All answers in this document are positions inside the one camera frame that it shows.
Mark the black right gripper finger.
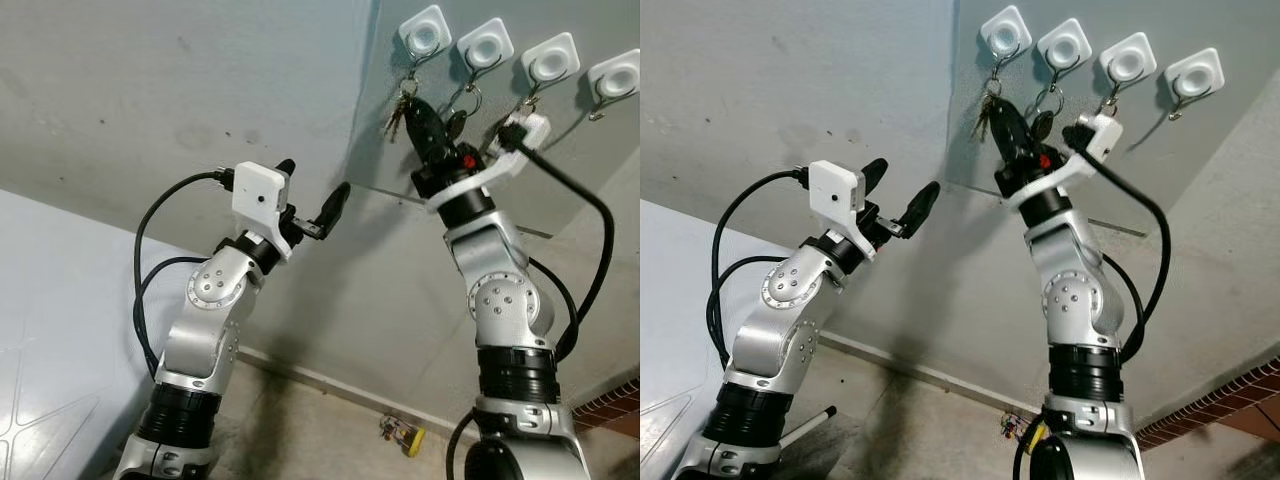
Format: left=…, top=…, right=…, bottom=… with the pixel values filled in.
left=985, top=97, right=1016, bottom=153
left=999, top=100, right=1034, bottom=149
left=414, top=100, right=450, bottom=149
left=399, top=96, right=432, bottom=153

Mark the silver key bunch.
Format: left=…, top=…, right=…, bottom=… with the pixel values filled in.
left=969, top=80, right=1002, bottom=142
left=383, top=82, right=422, bottom=144

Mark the black car key with keyring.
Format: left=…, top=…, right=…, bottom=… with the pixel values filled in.
left=1029, top=86, right=1067, bottom=140
left=444, top=84, right=485, bottom=142

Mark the white table leg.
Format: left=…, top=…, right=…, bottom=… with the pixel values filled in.
left=777, top=403, right=842, bottom=452

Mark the white folding table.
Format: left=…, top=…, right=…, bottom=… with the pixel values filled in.
left=0, top=187, right=167, bottom=480
left=640, top=197, right=728, bottom=480

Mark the red brick edging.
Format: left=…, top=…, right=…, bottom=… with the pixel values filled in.
left=569, top=377, right=641, bottom=442
left=1134, top=359, right=1280, bottom=447

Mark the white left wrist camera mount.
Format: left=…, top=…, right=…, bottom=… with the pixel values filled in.
left=804, top=159, right=880, bottom=264
left=229, top=162, right=300, bottom=264

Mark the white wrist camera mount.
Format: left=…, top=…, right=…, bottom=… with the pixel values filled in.
left=804, top=159, right=880, bottom=264
left=424, top=110, right=554, bottom=215
left=1004, top=111, right=1127, bottom=212
left=229, top=162, right=300, bottom=264

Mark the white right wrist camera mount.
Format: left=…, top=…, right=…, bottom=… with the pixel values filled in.
left=1004, top=111, right=1127, bottom=212
left=424, top=110, right=554, bottom=215

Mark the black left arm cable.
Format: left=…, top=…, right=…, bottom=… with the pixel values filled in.
left=704, top=167, right=810, bottom=368
left=132, top=169, right=237, bottom=378

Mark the small colourful wired gadget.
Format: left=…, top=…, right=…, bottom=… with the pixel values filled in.
left=377, top=412, right=428, bottom=460
left=999, top=409, right=1050, bottom=457

